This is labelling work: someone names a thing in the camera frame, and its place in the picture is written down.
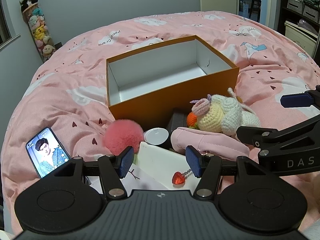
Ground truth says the pink fabric pouch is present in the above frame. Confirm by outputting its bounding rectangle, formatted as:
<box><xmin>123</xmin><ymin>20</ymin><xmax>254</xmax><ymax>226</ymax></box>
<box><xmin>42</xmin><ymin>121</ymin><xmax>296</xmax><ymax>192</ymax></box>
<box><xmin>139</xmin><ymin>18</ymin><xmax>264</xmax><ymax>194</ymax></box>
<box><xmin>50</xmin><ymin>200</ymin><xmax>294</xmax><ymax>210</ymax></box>
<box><xmin>171</xmin><ymin>127</ymin><xmax>249</xmax><ymax>161</ymax></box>

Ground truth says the white box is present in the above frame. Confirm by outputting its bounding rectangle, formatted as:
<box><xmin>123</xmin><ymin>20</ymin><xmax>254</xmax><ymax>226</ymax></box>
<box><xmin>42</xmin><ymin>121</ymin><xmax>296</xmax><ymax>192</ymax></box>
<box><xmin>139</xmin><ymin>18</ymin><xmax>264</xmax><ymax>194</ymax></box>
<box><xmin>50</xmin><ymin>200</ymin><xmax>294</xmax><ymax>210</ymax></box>
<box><xmin>136</xmin><ymin>142</ymin><xmax>200</xmax><ymax>192</ymax></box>

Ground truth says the crochet bunny flower doll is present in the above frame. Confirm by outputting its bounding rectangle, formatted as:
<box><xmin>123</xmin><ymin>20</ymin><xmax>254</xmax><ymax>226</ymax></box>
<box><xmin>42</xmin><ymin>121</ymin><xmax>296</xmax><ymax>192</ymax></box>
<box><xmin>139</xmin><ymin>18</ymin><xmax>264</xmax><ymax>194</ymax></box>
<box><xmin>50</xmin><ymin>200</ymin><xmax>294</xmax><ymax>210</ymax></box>
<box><xmin>190</xmin><ymin>87</ymin><xmax>260</xmax><ymax>137</ymax></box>

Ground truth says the black book box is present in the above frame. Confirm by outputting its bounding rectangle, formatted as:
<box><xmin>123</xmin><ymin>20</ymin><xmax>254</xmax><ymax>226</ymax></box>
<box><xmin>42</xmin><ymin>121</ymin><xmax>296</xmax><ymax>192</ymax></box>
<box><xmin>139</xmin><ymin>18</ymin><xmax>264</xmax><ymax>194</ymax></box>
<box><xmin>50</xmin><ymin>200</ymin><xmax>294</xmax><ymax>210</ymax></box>
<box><xmin>165</xmin><ymin>109</ymin><xmax>188</xmax><ymax>150</ymax></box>

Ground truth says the printed paper sheet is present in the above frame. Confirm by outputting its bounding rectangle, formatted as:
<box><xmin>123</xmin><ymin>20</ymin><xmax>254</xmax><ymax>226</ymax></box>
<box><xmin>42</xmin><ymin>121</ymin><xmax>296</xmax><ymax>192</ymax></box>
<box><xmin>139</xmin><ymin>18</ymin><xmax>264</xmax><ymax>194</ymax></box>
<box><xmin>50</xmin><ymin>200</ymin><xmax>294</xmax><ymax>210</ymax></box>
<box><xmin>86</xmin><ymin>163</ymin><xmax>173</xmax><ymax>197</ymax></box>

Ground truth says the pink fluffy pompom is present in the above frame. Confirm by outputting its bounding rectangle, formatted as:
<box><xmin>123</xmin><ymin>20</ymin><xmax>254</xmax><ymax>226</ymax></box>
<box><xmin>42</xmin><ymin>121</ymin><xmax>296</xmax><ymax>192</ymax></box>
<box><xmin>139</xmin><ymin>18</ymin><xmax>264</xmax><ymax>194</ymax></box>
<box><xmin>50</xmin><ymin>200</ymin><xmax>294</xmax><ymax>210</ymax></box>
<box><xmin>103</xmin><ymin>119</ymin><xmax>144</xmax><ymax>155</ymax></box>

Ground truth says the white round jar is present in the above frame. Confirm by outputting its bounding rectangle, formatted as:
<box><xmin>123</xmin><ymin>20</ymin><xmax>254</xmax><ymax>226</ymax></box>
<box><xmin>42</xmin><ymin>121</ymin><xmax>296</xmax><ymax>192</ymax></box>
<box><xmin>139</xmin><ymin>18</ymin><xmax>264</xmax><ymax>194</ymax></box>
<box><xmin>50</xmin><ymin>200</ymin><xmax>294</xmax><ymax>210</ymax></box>
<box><xmin>144</xmin><ymin>127</ymin><xmax>169</xmax><ymax>145</ymax></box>

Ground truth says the smartphone with lit screen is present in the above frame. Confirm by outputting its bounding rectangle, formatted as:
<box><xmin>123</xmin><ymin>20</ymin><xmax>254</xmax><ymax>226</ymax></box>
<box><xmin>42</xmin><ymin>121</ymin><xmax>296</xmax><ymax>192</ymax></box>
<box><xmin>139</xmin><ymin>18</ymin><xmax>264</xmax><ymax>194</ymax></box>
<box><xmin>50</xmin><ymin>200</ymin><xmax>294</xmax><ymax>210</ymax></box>
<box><xmin>25</xmin><ymin>127</ymin><xmax>71</xmax><ymax>178</ymax></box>

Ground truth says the dark storage shelf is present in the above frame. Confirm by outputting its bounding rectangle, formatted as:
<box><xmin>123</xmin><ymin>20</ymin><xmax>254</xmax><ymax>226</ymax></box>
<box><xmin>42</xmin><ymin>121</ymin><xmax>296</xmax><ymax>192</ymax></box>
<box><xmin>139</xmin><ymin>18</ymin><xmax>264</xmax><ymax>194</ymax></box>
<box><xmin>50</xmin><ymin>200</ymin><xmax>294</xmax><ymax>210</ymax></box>
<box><xmin>277</xmin><ymin>0</ymin><xmax>319</xmax><ymax>59</ymax></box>

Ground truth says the orange cardboard box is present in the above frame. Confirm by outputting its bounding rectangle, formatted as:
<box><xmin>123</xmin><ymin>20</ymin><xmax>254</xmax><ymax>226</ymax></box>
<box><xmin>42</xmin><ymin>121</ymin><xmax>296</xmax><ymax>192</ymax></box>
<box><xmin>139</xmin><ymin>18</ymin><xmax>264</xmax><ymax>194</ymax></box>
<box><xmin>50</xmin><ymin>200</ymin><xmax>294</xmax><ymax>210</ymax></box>
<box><xmin>106</xmin><ymin>35</ymin><xmax>239</xmax><ymax>130</ymax></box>

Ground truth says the tube of plush toys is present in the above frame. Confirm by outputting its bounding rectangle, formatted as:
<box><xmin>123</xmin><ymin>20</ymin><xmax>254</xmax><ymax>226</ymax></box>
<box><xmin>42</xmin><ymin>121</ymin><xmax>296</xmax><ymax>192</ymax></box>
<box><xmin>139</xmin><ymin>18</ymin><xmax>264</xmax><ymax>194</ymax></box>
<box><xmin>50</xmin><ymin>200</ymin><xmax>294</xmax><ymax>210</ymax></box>
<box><xmin>19</xmin><ymin>0</ymin><xmax>56</xmax><ymax>62</ymax></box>

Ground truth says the red heart keychain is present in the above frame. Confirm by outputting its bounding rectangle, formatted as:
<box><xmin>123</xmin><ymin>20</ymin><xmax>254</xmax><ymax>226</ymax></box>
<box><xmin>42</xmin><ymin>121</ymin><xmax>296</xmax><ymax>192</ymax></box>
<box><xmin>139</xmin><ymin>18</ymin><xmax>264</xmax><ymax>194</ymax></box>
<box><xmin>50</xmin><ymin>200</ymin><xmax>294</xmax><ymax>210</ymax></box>
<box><xmin>171</xmin><ymin>169</ymin><xmax>192</xmax><ymax>187</ymax></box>

